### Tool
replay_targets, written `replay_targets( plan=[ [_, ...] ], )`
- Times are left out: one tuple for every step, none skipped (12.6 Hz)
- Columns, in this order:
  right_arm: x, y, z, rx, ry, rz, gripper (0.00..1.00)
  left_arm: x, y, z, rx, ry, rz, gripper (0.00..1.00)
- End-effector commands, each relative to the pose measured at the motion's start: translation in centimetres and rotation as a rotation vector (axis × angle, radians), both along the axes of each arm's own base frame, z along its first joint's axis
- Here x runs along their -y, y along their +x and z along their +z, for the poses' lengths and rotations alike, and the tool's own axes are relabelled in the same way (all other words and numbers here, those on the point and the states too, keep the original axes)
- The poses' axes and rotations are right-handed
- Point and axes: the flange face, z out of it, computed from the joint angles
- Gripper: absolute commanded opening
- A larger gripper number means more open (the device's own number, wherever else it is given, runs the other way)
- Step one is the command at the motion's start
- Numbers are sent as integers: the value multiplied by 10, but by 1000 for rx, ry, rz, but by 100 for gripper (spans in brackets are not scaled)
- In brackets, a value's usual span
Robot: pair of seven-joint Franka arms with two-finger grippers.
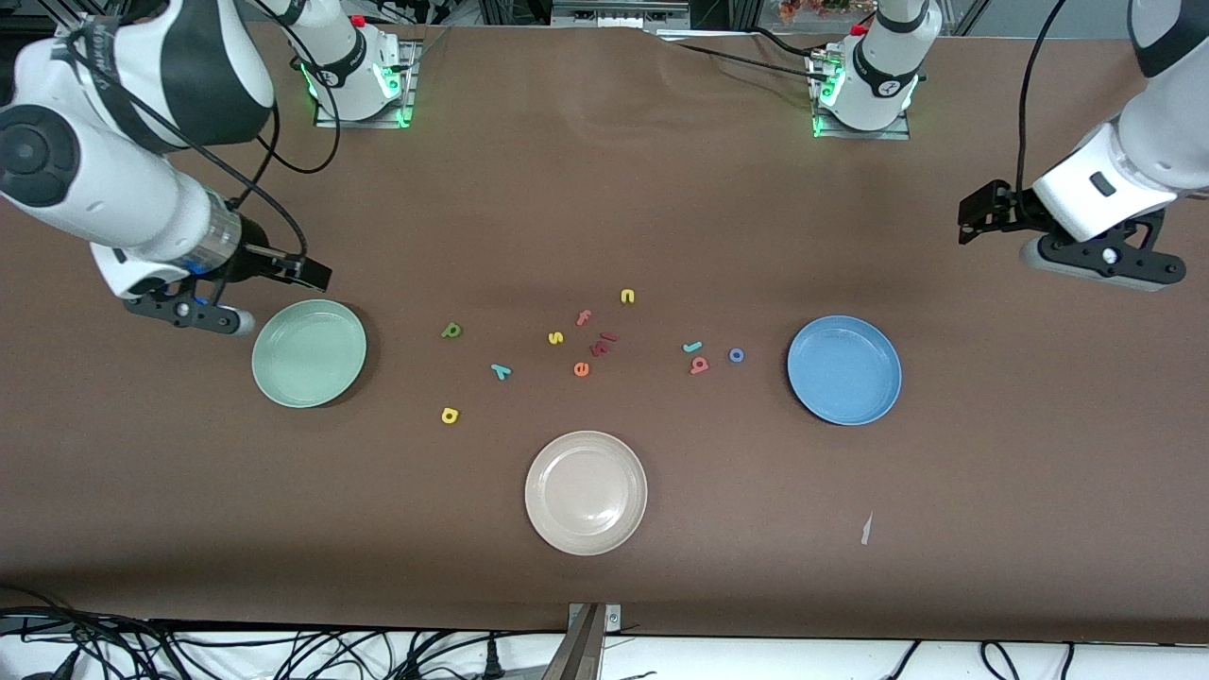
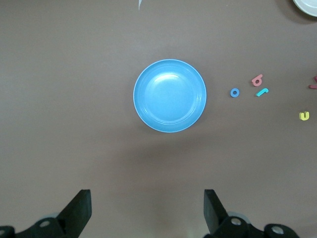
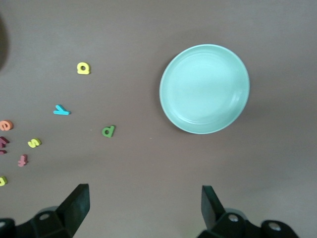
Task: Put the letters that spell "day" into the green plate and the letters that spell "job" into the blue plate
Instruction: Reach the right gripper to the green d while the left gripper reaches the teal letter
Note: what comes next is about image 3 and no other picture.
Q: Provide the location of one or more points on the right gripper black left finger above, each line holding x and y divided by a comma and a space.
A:
69, 218

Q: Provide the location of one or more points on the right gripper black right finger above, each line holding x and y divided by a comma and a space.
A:
218, 223

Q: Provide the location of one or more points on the green letter p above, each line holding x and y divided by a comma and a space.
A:
112, 129

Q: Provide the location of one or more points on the cyan letter y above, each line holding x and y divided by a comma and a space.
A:
62, 112

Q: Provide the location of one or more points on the yellow letter a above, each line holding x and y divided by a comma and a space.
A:
80, 71

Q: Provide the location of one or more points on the pink letter f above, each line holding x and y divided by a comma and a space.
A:
23, 160

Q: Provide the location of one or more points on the yellow letter n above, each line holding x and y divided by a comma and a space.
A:
3, 181

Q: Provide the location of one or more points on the yellow letter s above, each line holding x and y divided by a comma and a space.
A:
34, 143

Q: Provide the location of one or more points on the maroon letter k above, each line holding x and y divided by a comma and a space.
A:
3, 141

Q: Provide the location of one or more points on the orange letter e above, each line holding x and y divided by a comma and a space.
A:
8, 125

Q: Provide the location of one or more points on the pale green round plate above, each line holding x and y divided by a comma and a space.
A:
204, 89

